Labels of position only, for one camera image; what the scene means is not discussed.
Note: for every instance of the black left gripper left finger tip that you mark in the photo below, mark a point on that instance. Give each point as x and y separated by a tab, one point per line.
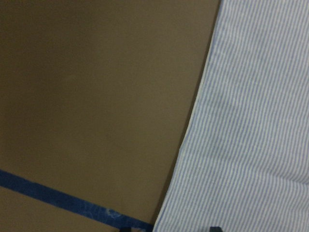
127	229

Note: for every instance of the light blue striped shirt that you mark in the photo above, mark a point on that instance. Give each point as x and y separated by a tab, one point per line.
244	162

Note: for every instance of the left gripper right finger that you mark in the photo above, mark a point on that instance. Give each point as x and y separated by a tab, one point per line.
215	229

